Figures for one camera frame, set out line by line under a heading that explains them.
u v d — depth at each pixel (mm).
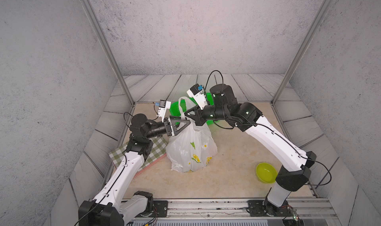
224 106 465
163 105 602
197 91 529
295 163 414
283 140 434
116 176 449
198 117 531
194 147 702
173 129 564
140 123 523
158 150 936
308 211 726
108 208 382
